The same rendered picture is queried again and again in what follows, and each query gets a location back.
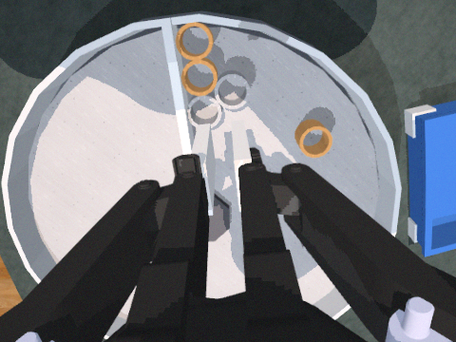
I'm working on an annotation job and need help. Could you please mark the grey hollow cylinder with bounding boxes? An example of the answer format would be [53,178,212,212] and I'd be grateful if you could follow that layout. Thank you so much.
[301,243,312,257]
[187,92,222,128]
[215,70,250,109]

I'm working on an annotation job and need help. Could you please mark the blue plastic crate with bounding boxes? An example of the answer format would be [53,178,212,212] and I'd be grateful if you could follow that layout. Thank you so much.
[404,101,456,257]

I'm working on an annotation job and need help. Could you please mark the tan hollow cylinder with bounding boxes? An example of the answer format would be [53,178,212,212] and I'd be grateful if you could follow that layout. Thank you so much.
[181,58,218,96]
[294,120,333,158]
[176,22,214,61]

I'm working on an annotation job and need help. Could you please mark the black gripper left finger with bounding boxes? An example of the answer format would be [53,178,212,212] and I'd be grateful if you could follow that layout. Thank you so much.
[0,123,216,342]

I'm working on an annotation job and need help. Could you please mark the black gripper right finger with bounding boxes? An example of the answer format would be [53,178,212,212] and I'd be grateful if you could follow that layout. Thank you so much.
[231,120,456,342]

